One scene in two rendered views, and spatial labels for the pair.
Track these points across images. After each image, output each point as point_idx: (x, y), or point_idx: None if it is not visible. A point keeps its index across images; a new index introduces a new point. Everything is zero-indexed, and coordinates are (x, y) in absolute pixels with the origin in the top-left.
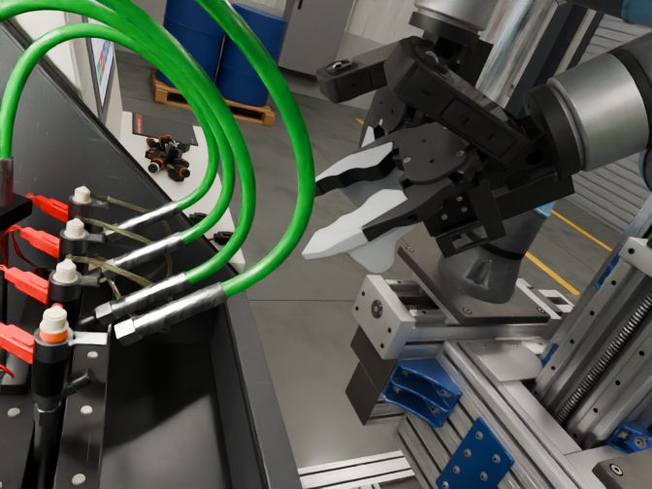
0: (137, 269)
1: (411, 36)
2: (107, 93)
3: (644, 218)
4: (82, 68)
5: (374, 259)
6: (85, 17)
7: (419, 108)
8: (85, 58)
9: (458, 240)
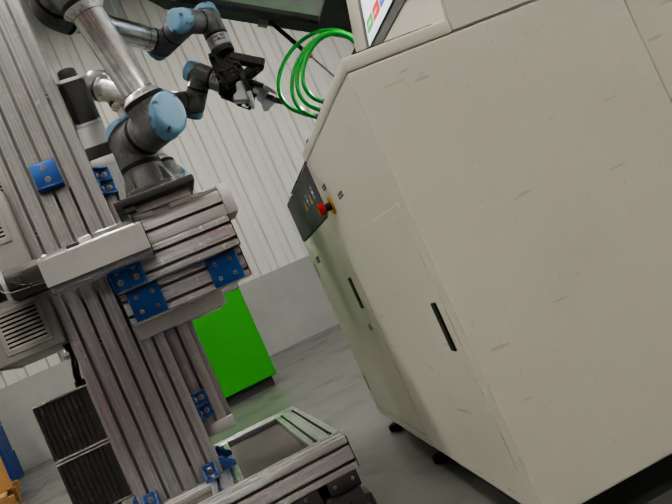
0: None
1: (231, 51)
2: (381, 30)
3: (84, 152)
4: (357, 33)
5: (267, 107)
6: (359, 0)
7: (257, 74)
8: (360, 25)
9: (162, 166)
